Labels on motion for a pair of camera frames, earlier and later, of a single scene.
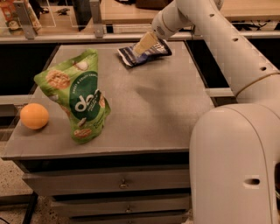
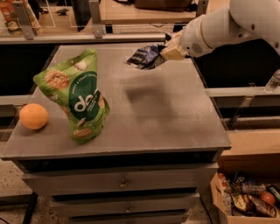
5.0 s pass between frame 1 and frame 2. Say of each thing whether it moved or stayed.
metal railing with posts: stayed
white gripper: moved
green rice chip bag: stayed
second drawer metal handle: stayed
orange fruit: stayed
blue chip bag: moved
